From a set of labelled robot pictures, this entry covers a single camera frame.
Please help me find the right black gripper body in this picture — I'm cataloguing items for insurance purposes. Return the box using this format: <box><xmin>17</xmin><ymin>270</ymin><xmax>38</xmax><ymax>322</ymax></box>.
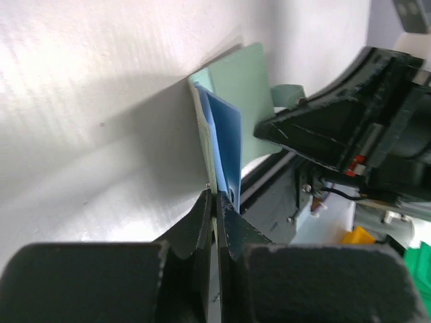
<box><xmin>254</xmin><ymin>47</ymin><xmax>430</xmax><ymax>202</ymax></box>

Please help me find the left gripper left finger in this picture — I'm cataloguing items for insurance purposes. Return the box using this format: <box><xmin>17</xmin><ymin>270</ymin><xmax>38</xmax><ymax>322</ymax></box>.
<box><xmin>1</xmin><ymin>190</ymin><xmax>212</xmax><ymax>322</ymax></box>

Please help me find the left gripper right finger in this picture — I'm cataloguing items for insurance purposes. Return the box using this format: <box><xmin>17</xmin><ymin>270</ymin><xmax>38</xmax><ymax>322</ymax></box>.
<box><xmin>216</xmin><ymin>192</ymin><xmax>430</xmax><ymax>322</ymax></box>

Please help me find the green leather card holder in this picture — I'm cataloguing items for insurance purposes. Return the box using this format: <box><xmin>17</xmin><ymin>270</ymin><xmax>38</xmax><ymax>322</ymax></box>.
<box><xmin>188</xmin><ymin>43</ymin><xmax>305</xmax><ymax>209</ymax></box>

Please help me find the yellow connector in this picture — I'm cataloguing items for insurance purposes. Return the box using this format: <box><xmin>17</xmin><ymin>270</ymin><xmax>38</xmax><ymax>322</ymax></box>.
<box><xmin>341</xmin><ymin>226</ymin><xmax>376</xmax><ymax>244</ymax></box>

